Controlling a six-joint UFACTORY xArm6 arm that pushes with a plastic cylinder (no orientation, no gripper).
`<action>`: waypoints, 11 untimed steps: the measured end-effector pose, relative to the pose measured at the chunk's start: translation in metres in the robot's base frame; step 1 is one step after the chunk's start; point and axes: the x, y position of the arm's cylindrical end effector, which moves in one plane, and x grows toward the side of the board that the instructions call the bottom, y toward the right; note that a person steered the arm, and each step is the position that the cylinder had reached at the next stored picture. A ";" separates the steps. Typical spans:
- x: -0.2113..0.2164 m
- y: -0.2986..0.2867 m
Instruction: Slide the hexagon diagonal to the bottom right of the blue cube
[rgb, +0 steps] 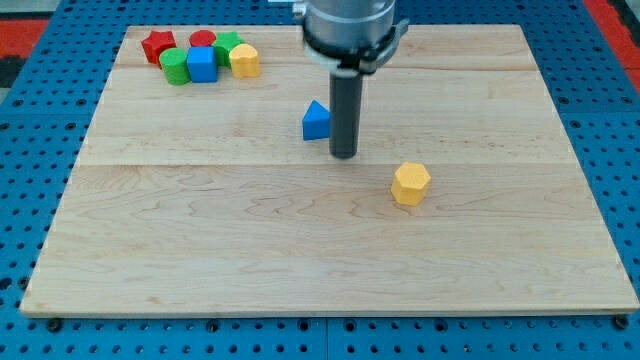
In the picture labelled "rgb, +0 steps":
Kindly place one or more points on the yellow hexagon block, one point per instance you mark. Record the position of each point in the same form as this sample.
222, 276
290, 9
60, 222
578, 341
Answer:
410, 183

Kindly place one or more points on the blue triangle block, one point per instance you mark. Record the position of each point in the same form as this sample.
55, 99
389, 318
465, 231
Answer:
315, 123

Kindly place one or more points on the red cylinder block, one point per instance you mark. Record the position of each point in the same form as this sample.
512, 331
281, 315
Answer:
202, 38

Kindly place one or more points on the green cylinder block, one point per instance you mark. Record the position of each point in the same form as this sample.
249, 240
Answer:
173, 63

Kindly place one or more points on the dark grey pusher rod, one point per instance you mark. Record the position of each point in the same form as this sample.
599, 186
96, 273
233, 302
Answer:
345, 107

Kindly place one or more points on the blue cube block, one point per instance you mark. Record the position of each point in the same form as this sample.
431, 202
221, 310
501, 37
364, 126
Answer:
202, 66

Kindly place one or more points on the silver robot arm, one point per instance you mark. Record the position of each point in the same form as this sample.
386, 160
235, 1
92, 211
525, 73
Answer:
349, 38

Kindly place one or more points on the green star block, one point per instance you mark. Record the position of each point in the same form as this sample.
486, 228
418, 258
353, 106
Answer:
225, 42

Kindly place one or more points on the yellow heart block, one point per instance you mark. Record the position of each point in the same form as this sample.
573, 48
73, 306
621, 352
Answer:
245, 61

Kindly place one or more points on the wooden board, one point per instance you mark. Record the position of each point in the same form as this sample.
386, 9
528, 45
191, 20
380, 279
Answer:
204, 201

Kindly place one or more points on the red star block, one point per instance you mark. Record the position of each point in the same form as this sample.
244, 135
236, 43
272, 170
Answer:
156, 43

